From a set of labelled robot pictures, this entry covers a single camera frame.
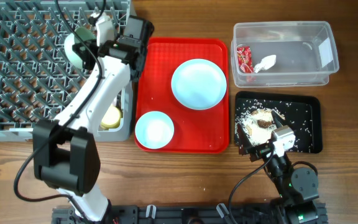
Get yellow plastic cup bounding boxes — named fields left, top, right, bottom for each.
left=100, top=105, right=122, bottom=129

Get light blue bowl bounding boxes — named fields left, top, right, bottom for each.
left=135, top=111, right=175, bottom=149

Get clear plastic bin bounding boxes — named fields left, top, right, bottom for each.
left=231, top=21, right=339, bottom=88

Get green bowl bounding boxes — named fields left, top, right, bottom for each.
left=63, top=26, right=98, bottom=70

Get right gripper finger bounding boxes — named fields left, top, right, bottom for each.
left=271, top=111, right=286, bottom=128
left=237, top=123, right=252, bottom=152

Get black waste tray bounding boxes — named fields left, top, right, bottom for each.
left=234, top=91, right=323, bottom=154

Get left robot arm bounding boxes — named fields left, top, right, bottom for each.
left=32, top=15, right=154, bottom=223

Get light blue plate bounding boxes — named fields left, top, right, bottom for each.
left=171, top=58, right=227, bottom=110

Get red snack wrapper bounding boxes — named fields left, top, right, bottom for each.
left=237, top=46, right=254, bottom=73

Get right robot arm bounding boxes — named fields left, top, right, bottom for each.
left=228, top=111, right=324, bottom=223

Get red plastic tray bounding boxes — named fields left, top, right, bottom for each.
left=135, top=37, right=229, bottom=154

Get white tissue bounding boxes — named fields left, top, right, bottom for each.
left=254, top=55, right=277, bottom=73

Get food scraps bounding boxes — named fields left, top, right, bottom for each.
left=234, top=98, right=313, bottom=153

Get grey dishwasher rack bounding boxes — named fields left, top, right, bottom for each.
left=0, top=1, right=135, bottom=141

